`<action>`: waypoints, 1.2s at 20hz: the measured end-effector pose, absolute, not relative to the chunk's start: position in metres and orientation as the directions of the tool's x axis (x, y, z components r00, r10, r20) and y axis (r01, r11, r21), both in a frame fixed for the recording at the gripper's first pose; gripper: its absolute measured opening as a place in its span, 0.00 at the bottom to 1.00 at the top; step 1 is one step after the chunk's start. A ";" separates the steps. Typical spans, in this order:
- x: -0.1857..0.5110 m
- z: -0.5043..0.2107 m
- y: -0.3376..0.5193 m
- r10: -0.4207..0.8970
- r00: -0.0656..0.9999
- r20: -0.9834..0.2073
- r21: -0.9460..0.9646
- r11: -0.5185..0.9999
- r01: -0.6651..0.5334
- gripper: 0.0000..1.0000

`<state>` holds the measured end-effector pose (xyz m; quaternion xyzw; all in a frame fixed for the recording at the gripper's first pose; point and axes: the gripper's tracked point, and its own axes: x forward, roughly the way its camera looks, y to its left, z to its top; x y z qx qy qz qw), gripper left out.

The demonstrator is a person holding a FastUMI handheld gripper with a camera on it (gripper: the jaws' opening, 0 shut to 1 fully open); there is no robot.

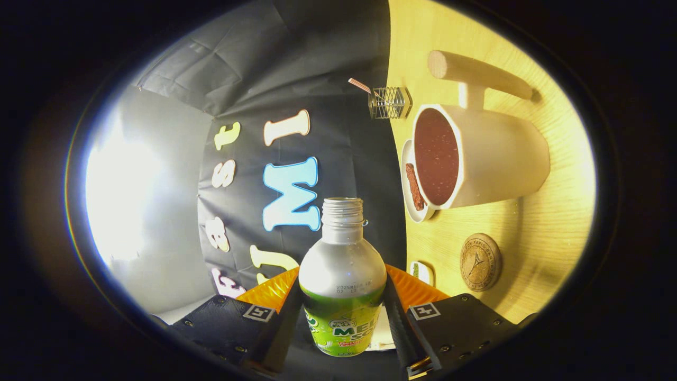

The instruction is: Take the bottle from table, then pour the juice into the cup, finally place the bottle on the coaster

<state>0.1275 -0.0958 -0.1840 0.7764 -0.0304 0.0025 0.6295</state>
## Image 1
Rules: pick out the round cork coaster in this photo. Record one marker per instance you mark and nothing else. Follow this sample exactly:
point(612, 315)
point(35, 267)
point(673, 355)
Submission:
point(480, 262)

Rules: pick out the silver green juice bottle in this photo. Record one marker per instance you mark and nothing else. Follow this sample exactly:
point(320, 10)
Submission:
point(341, 275)

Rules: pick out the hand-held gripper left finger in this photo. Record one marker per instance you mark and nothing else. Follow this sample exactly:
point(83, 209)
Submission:
point(285, 328)

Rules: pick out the white divided bean dish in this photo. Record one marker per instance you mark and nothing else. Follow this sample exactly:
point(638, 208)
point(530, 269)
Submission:
point(424, 274)

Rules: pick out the white round plate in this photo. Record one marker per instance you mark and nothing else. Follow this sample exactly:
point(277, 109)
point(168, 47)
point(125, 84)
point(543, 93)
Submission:
point(407, 185)

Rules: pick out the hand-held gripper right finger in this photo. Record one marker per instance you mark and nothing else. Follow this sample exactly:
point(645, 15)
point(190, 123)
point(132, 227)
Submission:
point(399, 328)

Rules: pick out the pink straw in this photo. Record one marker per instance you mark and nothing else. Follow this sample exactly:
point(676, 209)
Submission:
point(359, 85)

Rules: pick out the brown meat pieces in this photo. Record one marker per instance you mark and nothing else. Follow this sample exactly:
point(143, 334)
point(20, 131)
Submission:
point(415, 188)

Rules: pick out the wooden table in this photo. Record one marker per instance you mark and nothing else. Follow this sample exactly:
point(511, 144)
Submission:
point(539, 238)

